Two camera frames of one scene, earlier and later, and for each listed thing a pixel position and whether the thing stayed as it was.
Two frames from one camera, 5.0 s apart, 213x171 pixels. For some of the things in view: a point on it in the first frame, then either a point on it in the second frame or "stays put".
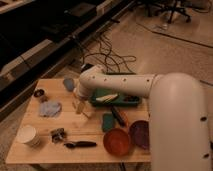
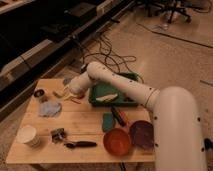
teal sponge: x=107 y=122 stays put
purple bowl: x=139 y=133 stays put
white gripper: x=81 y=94 to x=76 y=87
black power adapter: x=86 y=67 stays put
